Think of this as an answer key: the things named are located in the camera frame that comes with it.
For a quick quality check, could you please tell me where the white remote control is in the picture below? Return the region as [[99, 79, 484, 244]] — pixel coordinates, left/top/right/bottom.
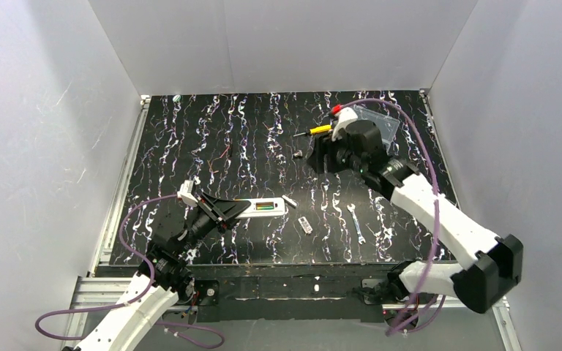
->
[[236, 197, 287, 219]]

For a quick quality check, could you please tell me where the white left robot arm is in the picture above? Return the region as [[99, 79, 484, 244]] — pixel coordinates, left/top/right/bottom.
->
[[72, 191, 256, 350]]

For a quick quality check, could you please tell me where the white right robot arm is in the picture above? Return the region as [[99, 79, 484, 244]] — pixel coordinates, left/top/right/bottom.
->
[[307, 120, 523, 313]]

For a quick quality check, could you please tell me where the clear plastic screw box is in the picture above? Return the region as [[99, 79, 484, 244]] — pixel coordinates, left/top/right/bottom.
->
[[352, 105, 400, 154]]

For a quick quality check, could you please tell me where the silver metal transceiver module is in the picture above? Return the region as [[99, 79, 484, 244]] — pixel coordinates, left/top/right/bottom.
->
[[282, 195, 298, 208]]

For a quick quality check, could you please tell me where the silver flat wrench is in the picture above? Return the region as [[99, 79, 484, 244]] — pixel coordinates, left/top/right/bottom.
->
[[347, 204, 367, 245]]

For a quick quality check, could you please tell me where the yellow-handled screwdriver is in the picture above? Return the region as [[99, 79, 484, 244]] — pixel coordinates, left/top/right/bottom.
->
[[293, 124, 332, 137]]

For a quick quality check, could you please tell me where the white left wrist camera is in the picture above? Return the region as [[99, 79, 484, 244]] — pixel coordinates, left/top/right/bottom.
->
[[177, 179, 198, 208]]

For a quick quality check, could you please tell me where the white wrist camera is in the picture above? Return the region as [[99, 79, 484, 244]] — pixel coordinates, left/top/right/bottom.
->
[[331, 105, 358, 142], [177, 179, 198, 208]]

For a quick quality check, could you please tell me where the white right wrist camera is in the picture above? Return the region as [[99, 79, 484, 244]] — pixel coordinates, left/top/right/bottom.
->
[[331, 105, 358, 142]]

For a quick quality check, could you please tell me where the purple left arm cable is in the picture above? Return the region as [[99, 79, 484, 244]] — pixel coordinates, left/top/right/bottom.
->
[[34, 193, 225, 350]]

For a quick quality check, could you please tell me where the aluminium frame rail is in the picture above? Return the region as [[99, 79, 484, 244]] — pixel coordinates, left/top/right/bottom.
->
[[60, 95, 152, 351]]

